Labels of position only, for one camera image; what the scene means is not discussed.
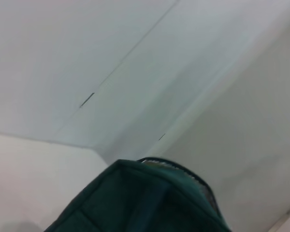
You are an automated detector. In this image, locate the dark green insulated lunch bag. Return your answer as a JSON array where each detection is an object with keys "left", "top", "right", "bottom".
[{"left": 43, "top": 156, "right": 232, "bottom": 232}]

